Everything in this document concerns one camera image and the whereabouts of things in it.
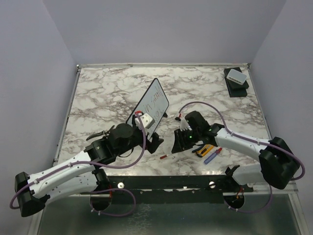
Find white small box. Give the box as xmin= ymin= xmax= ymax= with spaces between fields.
xmin=226 ymin=69 xmax=247 ymax=85

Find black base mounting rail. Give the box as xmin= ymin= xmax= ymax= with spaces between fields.
xmin=48 ymin=168 xmax=255 ymax=205

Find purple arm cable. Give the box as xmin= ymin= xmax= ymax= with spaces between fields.
xmin=178 ymin=101 xmax=306 ymax=182
xmin=9 ymin=112 xmax=148 ymax=210

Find blue red screwdriver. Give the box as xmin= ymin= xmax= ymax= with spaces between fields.
xmin=203 ymin=147 xmax=222 ymax=165

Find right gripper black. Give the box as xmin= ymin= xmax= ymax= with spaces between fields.
xmin=172 ymin=127 xmax=201 ymax=153

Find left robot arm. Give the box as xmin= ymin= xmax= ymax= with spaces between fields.
xmin=9 ymin=123 xmax=164 ymax=217

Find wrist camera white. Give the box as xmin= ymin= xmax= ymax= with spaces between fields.
xmin=175 ymin=117 xmax=189 ymax=131
xmin=134 ymin=112 xmax=155 ymax=129

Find black wire stripper pliers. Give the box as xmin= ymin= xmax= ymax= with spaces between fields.
xmin=86 ymin=125 xmax=115 ymax=141

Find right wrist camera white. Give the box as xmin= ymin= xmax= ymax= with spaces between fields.
xmin=175 ymin=117 xmax=189 ymax=131

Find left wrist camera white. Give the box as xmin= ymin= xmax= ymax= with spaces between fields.
xmin=134 ymin=112 xmax=155 ymax=129

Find small black-framed whiteboard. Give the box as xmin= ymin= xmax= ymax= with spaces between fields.
xmin=126 ymin=78 xmax=169 ymax=140

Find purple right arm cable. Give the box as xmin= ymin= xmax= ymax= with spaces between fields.
xmin=178 ymin=101 xmax=306 ymax=182

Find black flat box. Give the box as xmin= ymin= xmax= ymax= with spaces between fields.
xmin=224 ymin=67 xmax=249 ymax=97

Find yellow utility knife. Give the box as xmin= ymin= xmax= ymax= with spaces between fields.
xmin=195 ymin=144 xmax=214 ymax=158

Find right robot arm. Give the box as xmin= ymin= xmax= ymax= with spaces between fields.
xmin=172 ymin=111 xmax=300 ymax=191

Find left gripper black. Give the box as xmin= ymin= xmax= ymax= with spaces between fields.
xmin=116 ymin=116 xmax=164 ymax=157

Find blue handled pliers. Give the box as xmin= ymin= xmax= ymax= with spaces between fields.
xmin=192 ymin=144 xmax=205 ymax=153

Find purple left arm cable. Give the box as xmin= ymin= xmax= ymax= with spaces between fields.
xmin=9 ymin=112 xmax=148 ymax=210

